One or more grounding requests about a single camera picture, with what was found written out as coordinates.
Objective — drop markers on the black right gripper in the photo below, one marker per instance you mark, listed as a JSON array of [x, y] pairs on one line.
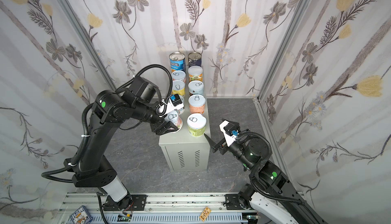
[[220, 143]]

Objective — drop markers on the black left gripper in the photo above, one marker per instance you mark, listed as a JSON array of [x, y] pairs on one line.
[[160, 122]]

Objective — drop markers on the white-lid pink can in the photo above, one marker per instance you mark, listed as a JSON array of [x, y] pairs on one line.
[[174, 117], [179, 75]]

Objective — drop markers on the white-lid teal can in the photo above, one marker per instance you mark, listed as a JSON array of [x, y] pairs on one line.
[[182, 109]]

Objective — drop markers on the white-lid green label can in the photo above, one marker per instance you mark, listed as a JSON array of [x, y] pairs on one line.
[[196, 124]]

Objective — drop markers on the white-lid yellow can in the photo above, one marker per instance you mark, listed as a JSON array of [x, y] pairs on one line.
[[178, 87]]

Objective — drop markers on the white-lid grey can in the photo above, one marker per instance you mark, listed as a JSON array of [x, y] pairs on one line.
[[196, 87]]

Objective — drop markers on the white-lid pink can front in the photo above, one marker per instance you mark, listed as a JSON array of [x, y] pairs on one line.
[[179, 75]]

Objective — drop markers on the green orange label can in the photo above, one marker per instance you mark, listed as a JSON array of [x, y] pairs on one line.
[[195, 73]]

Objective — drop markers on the blue label soup can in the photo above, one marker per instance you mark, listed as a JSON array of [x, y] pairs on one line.
[[177, 61]]

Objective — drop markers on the dark can with gold lid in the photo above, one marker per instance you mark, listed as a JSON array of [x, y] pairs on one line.
[[194, 59]]

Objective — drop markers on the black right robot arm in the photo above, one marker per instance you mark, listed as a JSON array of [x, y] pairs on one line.
[[269, 190]]

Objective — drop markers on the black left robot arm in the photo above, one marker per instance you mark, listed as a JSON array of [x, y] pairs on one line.
[[137, 99]]

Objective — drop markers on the grey metal cabinet box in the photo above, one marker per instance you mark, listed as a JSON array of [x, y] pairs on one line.
[[184, 152]]

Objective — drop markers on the small orange tag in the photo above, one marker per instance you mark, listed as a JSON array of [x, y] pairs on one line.
[[205, 213]]

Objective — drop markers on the blue printed card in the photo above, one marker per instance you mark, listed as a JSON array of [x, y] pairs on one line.
[[81, 216]]

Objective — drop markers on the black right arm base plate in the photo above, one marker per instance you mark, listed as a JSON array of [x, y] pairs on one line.
[[233, 201]]

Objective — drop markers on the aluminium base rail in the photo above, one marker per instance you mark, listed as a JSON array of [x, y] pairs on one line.
[[156, 203]]

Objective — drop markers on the left corner wall post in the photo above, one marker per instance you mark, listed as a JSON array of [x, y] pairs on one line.
[[83, 36]]

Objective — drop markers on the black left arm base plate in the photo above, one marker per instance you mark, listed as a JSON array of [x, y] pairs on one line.
[[137, 202]]

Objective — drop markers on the white cable duct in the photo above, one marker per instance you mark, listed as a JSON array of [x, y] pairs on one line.
[[176, 218]]

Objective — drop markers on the aluminium corner wall post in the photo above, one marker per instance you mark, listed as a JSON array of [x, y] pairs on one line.
[[288, 36]]

